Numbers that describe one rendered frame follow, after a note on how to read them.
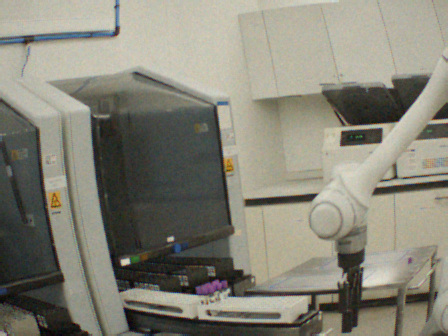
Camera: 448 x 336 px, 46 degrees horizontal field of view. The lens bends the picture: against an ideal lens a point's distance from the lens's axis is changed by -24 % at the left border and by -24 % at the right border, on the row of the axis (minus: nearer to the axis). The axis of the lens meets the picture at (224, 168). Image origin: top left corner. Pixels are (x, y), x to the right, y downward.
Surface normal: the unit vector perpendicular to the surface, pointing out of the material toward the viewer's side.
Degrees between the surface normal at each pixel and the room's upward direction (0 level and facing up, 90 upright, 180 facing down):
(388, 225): 90
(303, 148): 90
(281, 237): 90
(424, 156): 90
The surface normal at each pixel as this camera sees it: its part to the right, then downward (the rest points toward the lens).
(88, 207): 0.82, -0.07
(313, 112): -0.56, 0.11
